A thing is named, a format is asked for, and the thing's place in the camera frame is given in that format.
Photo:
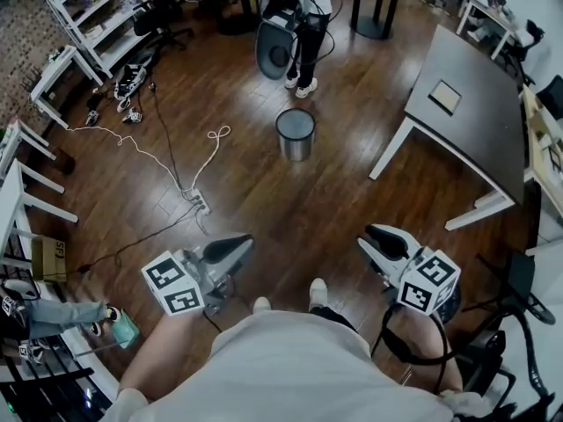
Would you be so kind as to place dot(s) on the green dustpan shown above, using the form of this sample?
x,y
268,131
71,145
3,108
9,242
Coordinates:
x,y
125,329

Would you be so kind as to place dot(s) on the person's right white shoe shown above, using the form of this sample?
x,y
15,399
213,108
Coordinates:
x,y
318,290

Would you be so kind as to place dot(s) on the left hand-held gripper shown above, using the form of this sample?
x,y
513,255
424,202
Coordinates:
x,y
176,279

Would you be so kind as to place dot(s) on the white desk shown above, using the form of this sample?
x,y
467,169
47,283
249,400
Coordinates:
x,y
53,73
13,139
488,13
11,205

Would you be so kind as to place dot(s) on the person's left white shoe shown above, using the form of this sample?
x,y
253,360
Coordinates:
x,y
261,304

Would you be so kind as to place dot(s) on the person's left forearm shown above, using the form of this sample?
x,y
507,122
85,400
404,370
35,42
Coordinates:
x,y
167,350

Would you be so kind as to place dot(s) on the white shelf unit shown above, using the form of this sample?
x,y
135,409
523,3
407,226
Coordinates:
x,y
101,20

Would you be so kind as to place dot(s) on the person's white shirt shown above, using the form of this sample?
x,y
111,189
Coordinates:
x,y
286,367

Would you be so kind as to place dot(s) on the person's right forearm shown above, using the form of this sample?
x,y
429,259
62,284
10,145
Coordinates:
x,y
422,336

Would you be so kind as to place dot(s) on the spare grey gripper device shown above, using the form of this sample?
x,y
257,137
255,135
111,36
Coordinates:
x,y
133,115
92,118

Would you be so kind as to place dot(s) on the black metal rack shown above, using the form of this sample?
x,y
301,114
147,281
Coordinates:
x,y
39,385

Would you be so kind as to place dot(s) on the person's black trousers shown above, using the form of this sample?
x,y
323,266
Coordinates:
x,y
332,315

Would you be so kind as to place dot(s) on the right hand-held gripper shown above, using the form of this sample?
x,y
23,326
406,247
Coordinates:
x,y
429,284

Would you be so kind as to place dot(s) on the white power strip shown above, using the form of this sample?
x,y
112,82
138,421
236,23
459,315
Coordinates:
x,y
198,200

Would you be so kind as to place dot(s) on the cardboard box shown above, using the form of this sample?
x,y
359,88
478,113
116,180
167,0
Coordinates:
x,y
48,259

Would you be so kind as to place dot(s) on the light wooden desk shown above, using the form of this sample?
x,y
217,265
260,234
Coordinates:
x,y
543,134

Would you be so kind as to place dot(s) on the person's white shoe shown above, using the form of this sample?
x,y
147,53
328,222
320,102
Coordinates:
x,y
261,304
318,290

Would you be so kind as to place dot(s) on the dark table with white legs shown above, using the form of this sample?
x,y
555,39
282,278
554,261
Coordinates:
x,y
479,134

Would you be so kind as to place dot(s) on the metal waste bin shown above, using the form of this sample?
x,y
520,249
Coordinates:
x,y
295,141

